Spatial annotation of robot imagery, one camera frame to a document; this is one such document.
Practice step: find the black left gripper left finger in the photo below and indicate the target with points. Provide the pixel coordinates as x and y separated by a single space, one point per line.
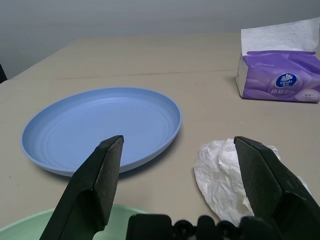
82 190

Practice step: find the blue plastic plate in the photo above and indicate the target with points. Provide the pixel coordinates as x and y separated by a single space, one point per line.
87 125

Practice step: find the purple tissue pack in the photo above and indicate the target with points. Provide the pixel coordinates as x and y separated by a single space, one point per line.
262 82

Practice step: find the white tissue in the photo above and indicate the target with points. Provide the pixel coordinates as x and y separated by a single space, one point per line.
217 175

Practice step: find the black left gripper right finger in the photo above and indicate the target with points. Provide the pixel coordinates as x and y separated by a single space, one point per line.
275 190

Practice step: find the green plastic plate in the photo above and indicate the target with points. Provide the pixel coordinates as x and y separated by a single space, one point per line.
25 225

